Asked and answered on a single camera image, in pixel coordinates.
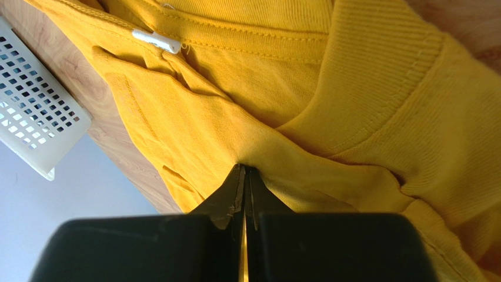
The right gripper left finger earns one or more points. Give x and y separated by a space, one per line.
224 241

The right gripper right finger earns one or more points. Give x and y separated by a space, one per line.
258 200

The yellow t shirt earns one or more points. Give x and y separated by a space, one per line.
343 106

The white plastic laundry basket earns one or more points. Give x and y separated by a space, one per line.
40 121

